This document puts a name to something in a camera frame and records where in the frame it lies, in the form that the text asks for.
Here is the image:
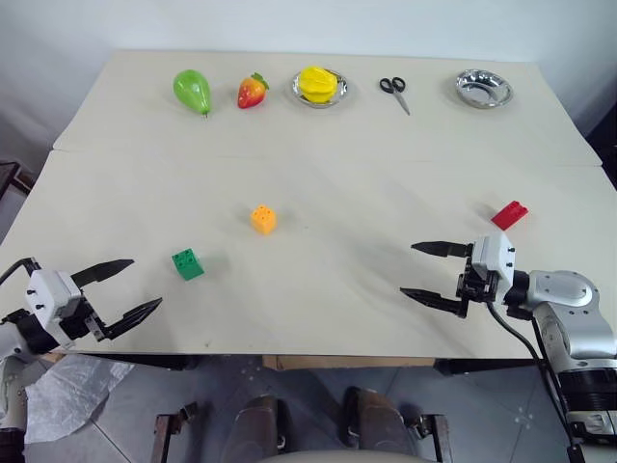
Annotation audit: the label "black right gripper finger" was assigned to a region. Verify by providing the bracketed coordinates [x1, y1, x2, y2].
[410, 239, 471, 260]
[398, 286, 469, 320]

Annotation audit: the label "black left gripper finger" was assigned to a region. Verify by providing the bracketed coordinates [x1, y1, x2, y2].
[98, 296, 164, 341]
[70, 259, 136, 291]

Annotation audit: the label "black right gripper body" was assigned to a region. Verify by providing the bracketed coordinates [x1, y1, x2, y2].
[454, 243, 503, 307]

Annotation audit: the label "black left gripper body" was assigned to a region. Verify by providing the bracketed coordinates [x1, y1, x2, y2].
[58, 291, 108, 344]

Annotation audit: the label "clear plastic sheet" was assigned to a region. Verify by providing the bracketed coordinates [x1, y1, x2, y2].
[23, 353, 137, 445]

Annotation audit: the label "green toy block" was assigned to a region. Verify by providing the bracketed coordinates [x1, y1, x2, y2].
[171, 247, 206, 282]

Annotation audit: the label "red toy block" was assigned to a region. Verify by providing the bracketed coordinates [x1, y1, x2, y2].
[490, 199, 530, 230]

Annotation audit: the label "brown cardboard piece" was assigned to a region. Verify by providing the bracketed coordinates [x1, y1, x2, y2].
[261, 355, 438, 371]

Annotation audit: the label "dark rounded shape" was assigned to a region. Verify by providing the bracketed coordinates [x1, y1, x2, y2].
[229, 393, 291, 458]
[340, 385, 418, 458]

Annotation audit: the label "dark wooden furniture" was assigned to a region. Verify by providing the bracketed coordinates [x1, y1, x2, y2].
[0, 158, 36, 200]

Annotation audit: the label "yellow toy block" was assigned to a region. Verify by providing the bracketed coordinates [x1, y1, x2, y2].
[250, 204, 278, 237]

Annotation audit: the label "empty silver metal bowl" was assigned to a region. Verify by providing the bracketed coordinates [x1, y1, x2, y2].
[454, 68, 515, 110]

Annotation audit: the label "silver metal plate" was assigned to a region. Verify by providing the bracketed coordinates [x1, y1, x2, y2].
[290, 68, 352, 110]

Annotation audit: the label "green plastic pear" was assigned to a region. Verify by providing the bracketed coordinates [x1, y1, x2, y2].
[172, 68, 214, 120]

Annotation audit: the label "yellow plastic starfruit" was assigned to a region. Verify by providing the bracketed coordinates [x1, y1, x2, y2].
[298, 66, 340, 104]

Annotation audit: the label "red plastic strawberry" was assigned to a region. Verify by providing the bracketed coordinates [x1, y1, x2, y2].
[236, 71, 271, 110]

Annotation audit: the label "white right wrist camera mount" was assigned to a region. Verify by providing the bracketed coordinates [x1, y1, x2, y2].
[469, 231, 518, 296]

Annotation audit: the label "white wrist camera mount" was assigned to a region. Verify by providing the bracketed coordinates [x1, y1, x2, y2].
[25, 269, 84, 346]
[469, 231, 518, 296]

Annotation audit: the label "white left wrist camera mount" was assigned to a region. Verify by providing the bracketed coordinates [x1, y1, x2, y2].
[25, 269, 84, 346]

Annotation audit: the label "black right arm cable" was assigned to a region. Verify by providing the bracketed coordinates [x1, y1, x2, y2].
[484, 299, 587, 463]

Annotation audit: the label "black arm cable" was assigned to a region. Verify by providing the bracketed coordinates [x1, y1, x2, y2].
[0, 257, 40, 286]
[484, 299, 587, 463]

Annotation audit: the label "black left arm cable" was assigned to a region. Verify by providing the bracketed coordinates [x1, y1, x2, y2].
[0, 257, 40, 286]

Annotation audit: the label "dark metal frame bar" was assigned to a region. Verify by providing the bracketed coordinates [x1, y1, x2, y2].
[152, 400, 200, 463]
[417, 412, 453, 463]

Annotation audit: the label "black handled scissors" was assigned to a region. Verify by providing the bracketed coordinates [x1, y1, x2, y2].
[378, 75, 413, 117]

